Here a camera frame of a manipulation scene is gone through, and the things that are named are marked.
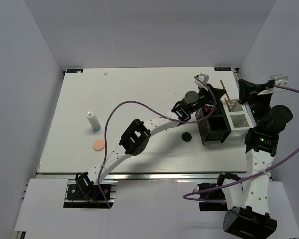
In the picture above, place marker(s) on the wooden stick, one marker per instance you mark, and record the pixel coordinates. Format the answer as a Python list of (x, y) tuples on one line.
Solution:
[(228, 104), (223, 86)]

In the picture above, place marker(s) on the left blue corner sticker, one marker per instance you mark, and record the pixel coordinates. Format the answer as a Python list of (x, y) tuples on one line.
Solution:
[(68, 71)]

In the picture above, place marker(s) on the plain pink powder puff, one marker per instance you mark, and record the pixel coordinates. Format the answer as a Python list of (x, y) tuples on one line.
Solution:
[(99, 145)]

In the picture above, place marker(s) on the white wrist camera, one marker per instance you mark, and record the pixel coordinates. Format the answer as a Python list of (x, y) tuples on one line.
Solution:
[(201, 80), (270, 86)]

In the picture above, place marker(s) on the aluminium table rail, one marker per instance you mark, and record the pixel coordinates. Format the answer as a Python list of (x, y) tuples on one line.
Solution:
[(139, 176)]

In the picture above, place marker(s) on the white slotted organizer box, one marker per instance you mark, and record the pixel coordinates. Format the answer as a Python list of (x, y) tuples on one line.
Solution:
[(239, 120)]

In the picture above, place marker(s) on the right blue corner sticker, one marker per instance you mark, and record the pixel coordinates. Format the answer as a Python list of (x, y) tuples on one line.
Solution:
[(222, 69)]

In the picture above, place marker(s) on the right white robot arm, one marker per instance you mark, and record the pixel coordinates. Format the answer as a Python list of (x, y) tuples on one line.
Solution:
[(248, 214)]

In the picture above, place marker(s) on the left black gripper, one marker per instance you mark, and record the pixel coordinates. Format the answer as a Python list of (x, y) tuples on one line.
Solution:
[(214, 94)]

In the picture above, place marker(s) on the white bottle blue label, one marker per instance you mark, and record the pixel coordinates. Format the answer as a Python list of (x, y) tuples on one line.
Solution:
[(92, 119)]

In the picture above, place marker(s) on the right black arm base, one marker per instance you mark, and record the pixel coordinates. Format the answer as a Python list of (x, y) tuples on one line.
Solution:
[(214, 195)]

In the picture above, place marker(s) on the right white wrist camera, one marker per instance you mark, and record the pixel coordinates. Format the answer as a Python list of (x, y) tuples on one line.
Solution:
[(270, 86)]

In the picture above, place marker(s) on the blue corner sticker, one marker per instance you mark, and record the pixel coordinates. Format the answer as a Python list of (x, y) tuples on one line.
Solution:
[(222, 69), (68, 71)]

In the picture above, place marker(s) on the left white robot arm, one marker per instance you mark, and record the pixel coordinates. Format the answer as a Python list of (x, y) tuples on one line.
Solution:
[(135, 138)]

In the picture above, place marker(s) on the green round compact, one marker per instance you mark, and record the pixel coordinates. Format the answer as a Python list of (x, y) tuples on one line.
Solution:
[(186, 137)]

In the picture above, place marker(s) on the red lip gloss tube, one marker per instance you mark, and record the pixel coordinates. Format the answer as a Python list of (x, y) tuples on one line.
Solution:
[(209, 108)]

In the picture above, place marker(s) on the black slotted organizer box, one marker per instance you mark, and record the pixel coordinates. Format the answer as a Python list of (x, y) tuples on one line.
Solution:
[(216, 127)]

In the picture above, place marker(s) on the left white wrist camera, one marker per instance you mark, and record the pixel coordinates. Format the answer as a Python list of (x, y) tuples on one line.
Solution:
[(201, 80)]

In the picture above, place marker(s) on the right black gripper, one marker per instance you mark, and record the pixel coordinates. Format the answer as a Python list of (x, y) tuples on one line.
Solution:
[(248, 91)]

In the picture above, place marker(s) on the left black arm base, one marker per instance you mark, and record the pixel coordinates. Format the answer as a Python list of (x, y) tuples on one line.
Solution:
[(82, 193)]

